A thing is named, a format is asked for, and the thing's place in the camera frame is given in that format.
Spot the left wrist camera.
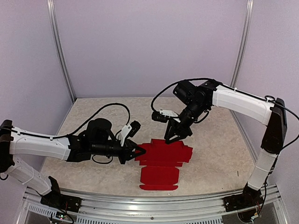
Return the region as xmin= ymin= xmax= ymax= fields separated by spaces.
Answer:
xmin=116 ymin=120 xmax=141 ymax=147

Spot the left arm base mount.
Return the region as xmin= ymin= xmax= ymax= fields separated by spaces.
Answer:
xmin=41 ymin=194 xmax=82 ymax=213

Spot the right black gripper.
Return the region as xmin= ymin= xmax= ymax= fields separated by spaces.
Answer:
xmin=164 ymin=100 xmax=208 ymax=144

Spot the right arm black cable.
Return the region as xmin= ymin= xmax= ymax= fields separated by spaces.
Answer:
xmin=150 ymin=78 xmax=299 ymax=210

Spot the left aluminium frame post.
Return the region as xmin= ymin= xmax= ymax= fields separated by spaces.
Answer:
xmin=47 ymin=0 xmax=77 ymax=104

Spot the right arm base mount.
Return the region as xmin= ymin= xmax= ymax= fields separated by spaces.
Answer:
xmin=223 ymin=193 xmax=263 ymax=212

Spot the red paper box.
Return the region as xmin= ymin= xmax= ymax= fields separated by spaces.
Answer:
xmin=135 ymin=139 xmax=193 ymax=191

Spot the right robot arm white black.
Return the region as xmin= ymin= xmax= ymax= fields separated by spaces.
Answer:
xmin=158 ymin=78 xmax=286 ymax=207

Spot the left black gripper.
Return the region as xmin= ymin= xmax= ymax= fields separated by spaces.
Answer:
xmin=91 ymin=139 xmax=146 ymax=165

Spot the aluminium frame post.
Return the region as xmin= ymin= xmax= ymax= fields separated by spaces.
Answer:
xmin=225 ymin=0 xmax=254 ymax=102
xmin=47 ymin=0 xmax=77 ymax=104

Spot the front aluminium rail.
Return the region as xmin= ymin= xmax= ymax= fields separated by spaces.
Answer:
xmin=14 ymin=185 xmax=290 ymax=224

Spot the right aluminium frame post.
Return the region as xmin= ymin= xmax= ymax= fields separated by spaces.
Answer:
xmin=225 ymin=0 xmax=254 ymax=102

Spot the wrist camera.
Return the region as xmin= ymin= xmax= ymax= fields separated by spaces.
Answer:
xmin=116 ymin=120 xmax=141 ymax=147
xmin=151 ymin=109 xmax=180 ymax=123

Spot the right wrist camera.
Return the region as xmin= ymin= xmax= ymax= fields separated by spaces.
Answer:
xmin=151 ymin=109 xmax=180 ymax=123

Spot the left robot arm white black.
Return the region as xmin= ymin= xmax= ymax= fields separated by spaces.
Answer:
xmin=0 ymin=118 xmax=146 ymax=208

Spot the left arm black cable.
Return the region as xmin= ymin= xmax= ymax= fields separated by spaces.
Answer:
xmin=0 ymin=103 xmax=131 ymax=165

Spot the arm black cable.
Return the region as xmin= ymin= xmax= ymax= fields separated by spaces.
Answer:
xmin=0 ymin=103 xmax=131 ymax=165
xmin=150 ymin=78 xmax=299 ymax=210

